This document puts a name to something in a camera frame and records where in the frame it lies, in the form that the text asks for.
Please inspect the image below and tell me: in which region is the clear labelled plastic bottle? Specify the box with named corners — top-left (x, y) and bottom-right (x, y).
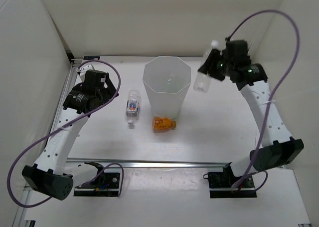
top-left (125, 90), bottom-right (141, 129)

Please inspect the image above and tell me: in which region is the orange plastic bottle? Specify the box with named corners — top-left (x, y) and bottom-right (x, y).
top-left (152, 117), bottom-right (176, 132)

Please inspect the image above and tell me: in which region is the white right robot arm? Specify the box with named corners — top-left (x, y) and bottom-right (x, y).
top-left (193, 40), bottom-right (304, 188)

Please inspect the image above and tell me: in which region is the clear unlabelled plastic bottle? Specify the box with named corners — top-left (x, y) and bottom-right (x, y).
top-left (193, 40), bottom-right (219, 93)

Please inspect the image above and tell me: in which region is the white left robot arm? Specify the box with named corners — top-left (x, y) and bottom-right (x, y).
top-left (22, 70), bottom-right (116, 200)

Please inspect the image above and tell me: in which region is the translucent white plastic bin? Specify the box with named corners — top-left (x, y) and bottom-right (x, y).
top-left (143, 56), bottom-right (191, 119)

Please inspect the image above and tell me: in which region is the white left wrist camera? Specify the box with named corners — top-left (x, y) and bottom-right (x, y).
top-left (77, 63), bottom-right (95, 79)

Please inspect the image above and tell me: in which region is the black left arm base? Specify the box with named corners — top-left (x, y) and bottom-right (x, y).
top-left (73, 162), bottom-right (124, 197)

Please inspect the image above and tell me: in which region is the aluminium table frame rail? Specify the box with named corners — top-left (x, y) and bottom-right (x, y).
top-left (66, 158), bottom-right (226, 168)

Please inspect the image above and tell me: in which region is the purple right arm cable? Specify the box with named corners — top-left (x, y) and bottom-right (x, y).
top-left (227, 9), bottom-right (300, 191)

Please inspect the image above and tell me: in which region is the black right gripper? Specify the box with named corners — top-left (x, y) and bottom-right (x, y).
top-left (197, 49), bottom-right (233, 82)

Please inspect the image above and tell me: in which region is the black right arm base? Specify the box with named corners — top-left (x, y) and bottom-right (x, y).
top-left (203, 166), bottom-right (257, 199)

